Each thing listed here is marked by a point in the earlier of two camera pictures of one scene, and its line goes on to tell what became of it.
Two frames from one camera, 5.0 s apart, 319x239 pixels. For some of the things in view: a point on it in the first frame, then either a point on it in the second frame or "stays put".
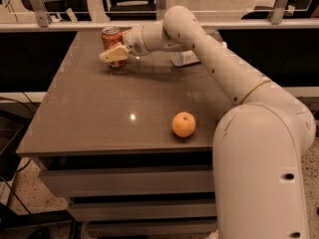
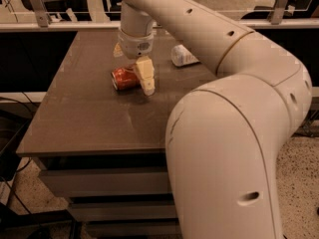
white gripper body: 134,40 stays put
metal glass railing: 221,7 stays put
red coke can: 111,36 → 125,79
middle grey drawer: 143,210 stays put
